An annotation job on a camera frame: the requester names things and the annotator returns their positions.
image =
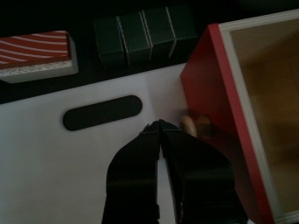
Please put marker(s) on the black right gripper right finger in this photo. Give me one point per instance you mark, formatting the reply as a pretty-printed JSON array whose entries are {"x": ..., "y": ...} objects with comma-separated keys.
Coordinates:
[{"x": 202, "y": 180}]

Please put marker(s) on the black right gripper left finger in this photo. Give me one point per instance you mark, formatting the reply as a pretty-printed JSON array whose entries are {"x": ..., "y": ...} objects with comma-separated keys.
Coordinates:
[{"x": 132, "y": 175}]

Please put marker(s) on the small wooden drawer knob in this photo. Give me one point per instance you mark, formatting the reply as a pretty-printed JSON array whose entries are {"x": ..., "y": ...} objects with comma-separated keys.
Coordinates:
[{"x": 190, "y": 125}]

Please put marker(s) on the red wooden drawer cabinet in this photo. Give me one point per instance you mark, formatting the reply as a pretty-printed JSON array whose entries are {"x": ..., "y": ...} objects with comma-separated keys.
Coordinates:
[{"x": 210, "y": 87}]

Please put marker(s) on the dark green white-lined toy block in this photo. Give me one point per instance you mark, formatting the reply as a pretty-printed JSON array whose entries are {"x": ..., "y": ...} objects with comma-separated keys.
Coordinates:
[{"x": 144, "y": 38}]

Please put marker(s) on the red white striped toy block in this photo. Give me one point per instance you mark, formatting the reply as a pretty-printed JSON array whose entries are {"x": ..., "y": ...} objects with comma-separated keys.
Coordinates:
[{"x": 35, "y": 55}]

